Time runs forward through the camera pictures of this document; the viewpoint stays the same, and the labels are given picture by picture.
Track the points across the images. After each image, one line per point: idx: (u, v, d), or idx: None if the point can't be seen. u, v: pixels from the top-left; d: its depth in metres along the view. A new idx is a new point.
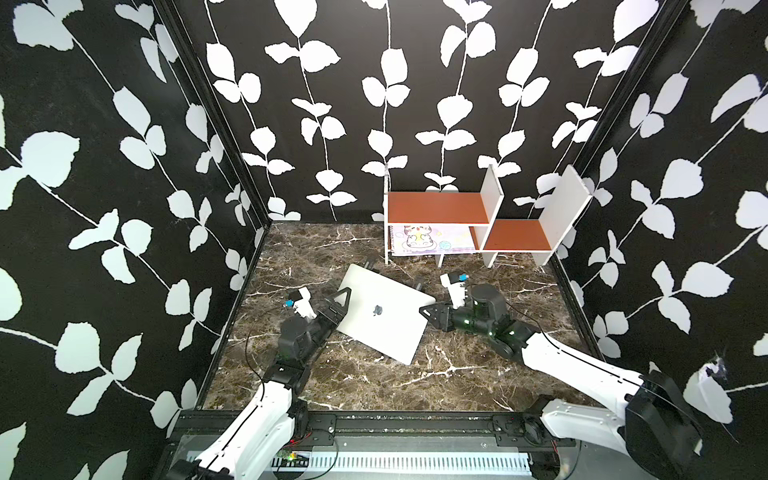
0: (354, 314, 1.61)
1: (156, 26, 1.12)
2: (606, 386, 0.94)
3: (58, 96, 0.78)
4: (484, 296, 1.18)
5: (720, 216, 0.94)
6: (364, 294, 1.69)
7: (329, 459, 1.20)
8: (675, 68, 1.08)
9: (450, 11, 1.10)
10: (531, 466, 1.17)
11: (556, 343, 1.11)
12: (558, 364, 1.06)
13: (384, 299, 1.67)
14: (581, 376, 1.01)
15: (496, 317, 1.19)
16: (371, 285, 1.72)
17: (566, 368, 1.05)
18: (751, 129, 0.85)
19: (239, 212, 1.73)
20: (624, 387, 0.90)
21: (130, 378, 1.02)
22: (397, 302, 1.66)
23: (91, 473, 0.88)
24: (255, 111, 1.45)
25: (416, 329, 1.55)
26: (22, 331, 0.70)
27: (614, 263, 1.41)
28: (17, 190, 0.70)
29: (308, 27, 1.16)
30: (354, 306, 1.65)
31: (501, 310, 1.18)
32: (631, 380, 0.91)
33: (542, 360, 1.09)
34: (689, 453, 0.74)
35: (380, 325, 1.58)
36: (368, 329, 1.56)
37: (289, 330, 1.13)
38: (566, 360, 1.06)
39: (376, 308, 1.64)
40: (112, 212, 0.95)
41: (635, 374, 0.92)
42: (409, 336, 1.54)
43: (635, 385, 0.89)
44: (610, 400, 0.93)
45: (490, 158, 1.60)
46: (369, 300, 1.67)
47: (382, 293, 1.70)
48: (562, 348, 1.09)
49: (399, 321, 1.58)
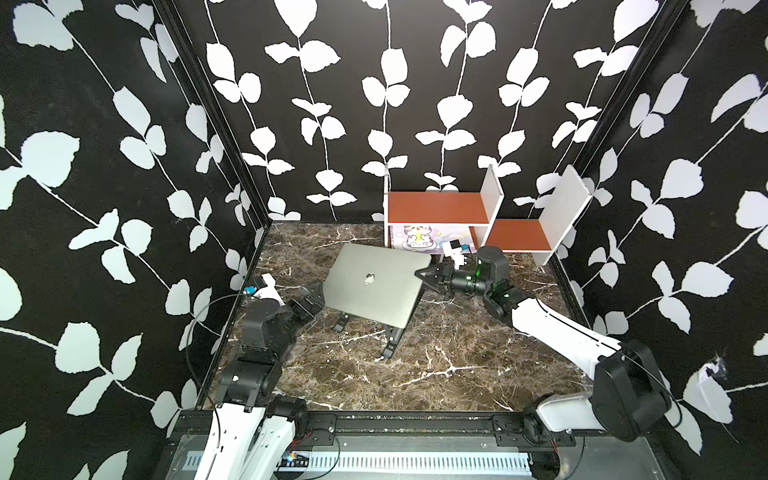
0: (344, 283, 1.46)
1: (156, 26, 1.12)
2: (584, 349, 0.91)
3: (59, 96, 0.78)
4: (490, 256, 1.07)
5: (721, 216, 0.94)
6: (357, 263, 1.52)
7: (330, 459, 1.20)
8: (676, 68, 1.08)
9: (450, 10, 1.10)
10: (531, 466, 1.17)
11: (545, 307, 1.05)
12: (545, 325, 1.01)
13: (378, 266, 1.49)
14: (565, 341, 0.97)
15: (496, 278, 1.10)
16: (362, 255, 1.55)
17: (552, 332, 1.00)
18: (751, 129, 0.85)
19: (239, 212, 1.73)
20: (603, 350, 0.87)
21: (131, 378, 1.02)
22: (389, 264, 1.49)
23: (91, 473, 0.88)
24: (255, 111, 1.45)
25: (411, 289, 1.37)
26: (22, 331, 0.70)
27: (615, 263, 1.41)
28: (17, 190, 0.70)
29: (308, 27, 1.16)
30: (346, 276, 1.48)
31: (503, 273, 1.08)
32: (609, 345, 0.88)
33: (529, 320, 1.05)
34: (648, 415, 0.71)
35: (372, 292, 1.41)
36: (360, 298, 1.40)
37: (257, 312, 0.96)
38: (554, 323, 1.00)
39: (370, 275, 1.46)
40: (112, 212, 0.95)
41: (614, 340, 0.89)
42: (403, 297, 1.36)
43: (612, 349, 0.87)
44: (585, 362, 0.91)
45: (490, 158, 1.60)
46: (361, 267, 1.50)
47: (376, 260, 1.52)
48: (550, 311, 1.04)
49: (389, 283, 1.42)
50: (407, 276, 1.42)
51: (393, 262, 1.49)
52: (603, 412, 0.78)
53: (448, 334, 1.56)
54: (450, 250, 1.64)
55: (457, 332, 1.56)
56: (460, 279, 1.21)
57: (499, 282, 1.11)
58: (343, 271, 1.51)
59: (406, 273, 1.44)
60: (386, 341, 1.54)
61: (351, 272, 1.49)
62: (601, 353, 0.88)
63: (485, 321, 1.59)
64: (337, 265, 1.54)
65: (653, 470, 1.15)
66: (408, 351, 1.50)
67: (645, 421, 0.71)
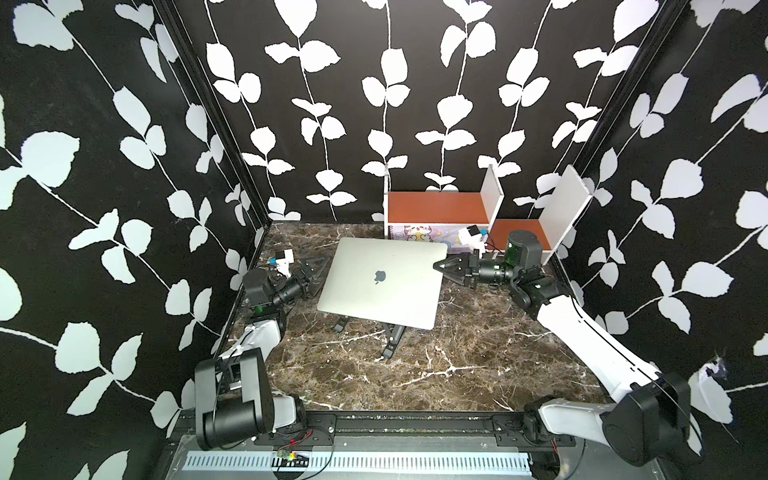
0: (347, 285, 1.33)
1: (156, 26, 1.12)
2: (616, 369, 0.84)
3: (59, 96, 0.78)
4: (524, 240, 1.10)
5: (721, 216, 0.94)
6: (361, 261, 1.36)
7: (324, 459, 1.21)
8: (676, 68, 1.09)
9: (450, 10, 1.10)
10: (531, 466, 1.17)
11: (580, 312, 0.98)
12: (577, 332, 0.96)
13: (391, 263, 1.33)
14: (595, 353, 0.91)
15: (526, 265, 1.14)
16: (369, 251, 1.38)
17: (583, 339, 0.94)
18: (751, 129, 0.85)
19: (239, 212, 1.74)
20: (637, 377, 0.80)
21: (131, 378, 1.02)
22: (402, 261, 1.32)
23: (90, 473, 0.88)
24: (255, 111, 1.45)
25: (433, 287, 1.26)
26: (22, 331, 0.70)
27: (614, 263, 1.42)
28: (17, 191, 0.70)
29: (308, 27, 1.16)
30: (348, 277, 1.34)
31: (533, 260, 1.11)
32: (646, 372, 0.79)
33: (561, 322, 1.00)
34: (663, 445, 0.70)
35: (384, 295, 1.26)
36: (371, 301, 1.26)
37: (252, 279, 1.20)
38: (585, 330, 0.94)
39: (378, 274, 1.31)
40: (112, 212, 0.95)
41: (654, 368, 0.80)
42: (425, 295, 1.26)
43: (648, 378, 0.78)
44: (613, 383, 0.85)
45: (490, 158, 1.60)
46: (371, 264, 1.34)
47: (386, 254, 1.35)
48: (584, 316, 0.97)
49: (406, 283, 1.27)
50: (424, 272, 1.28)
51: (407, 258, 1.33)
52: (615, 433, 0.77)
53: (448, 334, 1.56)
54: (468, 237, 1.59)
55: (457, 332, 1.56)
56: (488, 268, 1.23)
57: (529, 269, 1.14)
58: (348, 269, 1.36)
59: (423, 268, 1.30)
60: (386, 341, 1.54)
61: (357, 273, 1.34)
62: (634, 379, 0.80)
63: (485, 321, 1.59)
64: (337, 267, 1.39)
65: (654, 470, 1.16)
66: (408, 351, 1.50)
67: (658, 451, 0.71)
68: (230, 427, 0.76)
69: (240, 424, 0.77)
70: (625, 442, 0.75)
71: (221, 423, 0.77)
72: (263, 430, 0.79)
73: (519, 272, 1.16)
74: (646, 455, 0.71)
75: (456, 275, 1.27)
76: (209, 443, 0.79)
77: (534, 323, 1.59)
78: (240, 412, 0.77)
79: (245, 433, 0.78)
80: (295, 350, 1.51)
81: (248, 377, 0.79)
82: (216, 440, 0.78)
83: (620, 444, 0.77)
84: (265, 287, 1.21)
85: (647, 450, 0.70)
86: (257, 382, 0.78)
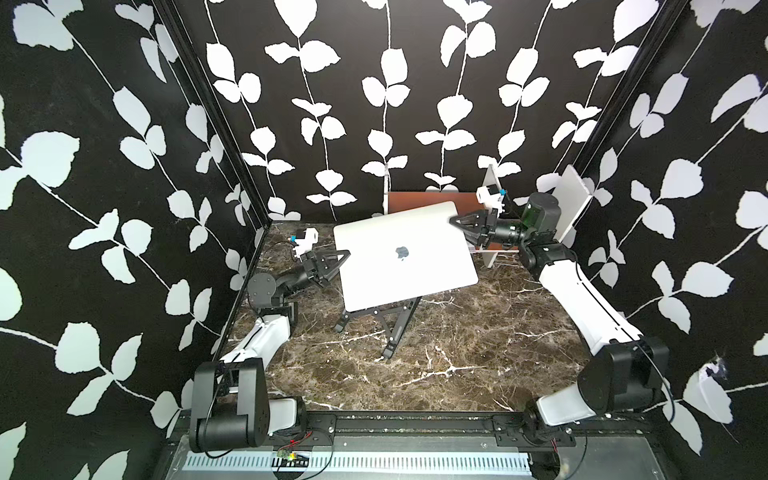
0: (372, 275, 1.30)
1: (156, 26, 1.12)
2: (601, 327, 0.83)
3: (59, 97, 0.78)
4: (542, 204, 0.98)
5: (720, 216, 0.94)
6: (381, 241, 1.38)
7: (324, 459, 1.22)
8: (676, 68, 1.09)
9: (451, 10, 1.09)
10: (531, 466, 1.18)
11: (580, 275, 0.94)
12: (572, 291, 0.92)
13: (412, 240, 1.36)
14: (586, 312, 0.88)
15: (540, 230, 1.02)
16: (383, 230, 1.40)
17: (578, 299, 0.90)
18: (751, 129, 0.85)
19: (239, 212, 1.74)
20: (619, 334, 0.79)
21: (131, 378, 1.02)
22: (424, 237, 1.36)
23: (91, 473, 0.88)
24: (255, 111, 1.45)
25: (464, 257, 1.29)
26: (22, 331, 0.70)
27: (615, 263, 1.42)
28: (17, 191, 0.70)
29: (308, 27, 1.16)
30: (365, 266, 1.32)
31: (549, 226, 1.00)
32: (629, 331, 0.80)
33: (558, 282, 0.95)
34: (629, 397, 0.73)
35: (408, 272, 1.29)
36: (398, 280, 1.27)
37: (258, 289, 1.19)
38: (583, 293, 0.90)
39: (401, 252, 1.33)
40: (112, 213, 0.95)
41: (638, 332, 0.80)
42: (453, 257, 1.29)
43: (630, 337, 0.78)
44: (594, 339, 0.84)
45: (490, 158, 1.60)
46: (390, 243, 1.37)
47: (408, 231, 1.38)
48: (583, 279, 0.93)
49: (430, 256, 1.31)
50: (453, 240, 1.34)
51: (428, 233, 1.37)
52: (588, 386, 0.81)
53: (448, 334, 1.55)
54: (486, 195, 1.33)
55: (457, 332, 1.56)
56: (502, 228, 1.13)
57: (542, 234, 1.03)
58: (366, 256, 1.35)
59: (454, 232, 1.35)
60: (386, 341, 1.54)
61: (377, 260, 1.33)
62: (616, 337, 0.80)
63: (485, 322, 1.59)
64: (347, 260, 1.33)
65: (654, 470, 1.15)
66: (408, 351, 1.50)
67: (623, 401, 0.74)
68: (221, 436, 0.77)
69: (231, 433, 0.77)
70: (594, 393, 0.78)
71: (213, 430, 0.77)
72: (253, 443, 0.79)
73: (531, 235, 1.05)
74: (610, 405, 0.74)
75: (471, 233, 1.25)
76: (200, 447, 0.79)
77: (534, 323, 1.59)
78: (233, 421, 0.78)
79: (235, 444, 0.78)
80: (295, 350, 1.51)
81: (247, 389, 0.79)
82: (207, 445, 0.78)
83: (590, 398, 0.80)
84: (272, 296, 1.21)
85: (612, 400, 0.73)
86: (254, 395, 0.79)
